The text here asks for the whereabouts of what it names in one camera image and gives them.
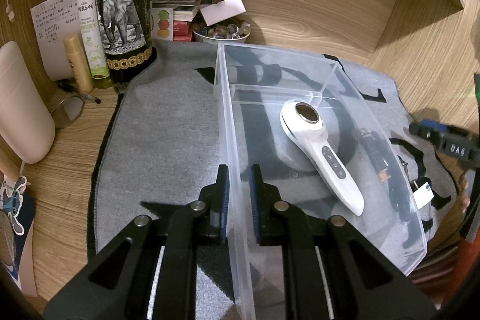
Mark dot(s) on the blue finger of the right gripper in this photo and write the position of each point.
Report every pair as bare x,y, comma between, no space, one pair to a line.
431,124
422,131

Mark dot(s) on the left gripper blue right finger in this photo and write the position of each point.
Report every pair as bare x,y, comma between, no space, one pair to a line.
255,175

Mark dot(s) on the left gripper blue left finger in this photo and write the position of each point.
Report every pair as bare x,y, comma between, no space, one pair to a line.
223,179

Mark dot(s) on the black gold cylindrical tube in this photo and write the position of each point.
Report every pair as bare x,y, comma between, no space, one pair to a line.
373,145

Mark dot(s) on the white charger plug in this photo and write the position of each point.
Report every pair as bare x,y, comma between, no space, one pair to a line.
422,193

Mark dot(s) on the clear plastic storage bin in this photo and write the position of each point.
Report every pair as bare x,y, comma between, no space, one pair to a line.
252,83

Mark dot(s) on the white handheld massager device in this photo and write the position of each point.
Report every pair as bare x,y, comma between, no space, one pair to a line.
303,126

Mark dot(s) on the operator hand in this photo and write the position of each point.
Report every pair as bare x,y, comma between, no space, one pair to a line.
464,195

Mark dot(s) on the grey felt mat black letters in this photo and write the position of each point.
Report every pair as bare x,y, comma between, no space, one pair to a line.
164,146

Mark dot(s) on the white bowl of stones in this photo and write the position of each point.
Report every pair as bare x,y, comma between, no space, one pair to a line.
235,31

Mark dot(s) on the round hand mirror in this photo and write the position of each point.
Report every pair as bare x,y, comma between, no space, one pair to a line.
69,109

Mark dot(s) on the stack of books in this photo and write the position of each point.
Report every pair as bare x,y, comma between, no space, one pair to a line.
171,19

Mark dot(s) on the gold lotion tube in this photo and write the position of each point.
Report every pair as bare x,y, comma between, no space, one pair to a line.
77,60

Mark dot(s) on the cartoon sticker card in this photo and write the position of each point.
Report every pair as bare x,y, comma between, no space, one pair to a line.
17,225

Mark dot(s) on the dark wine bottle elephant label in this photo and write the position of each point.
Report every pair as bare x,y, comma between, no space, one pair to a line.
126,36

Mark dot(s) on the green white spray bottle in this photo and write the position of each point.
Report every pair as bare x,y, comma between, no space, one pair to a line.
92,42

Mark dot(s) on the handwritten white paper note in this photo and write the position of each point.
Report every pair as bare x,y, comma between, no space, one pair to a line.
52,21

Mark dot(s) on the beige cup with handle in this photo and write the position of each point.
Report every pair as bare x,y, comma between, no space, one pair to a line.
26,124

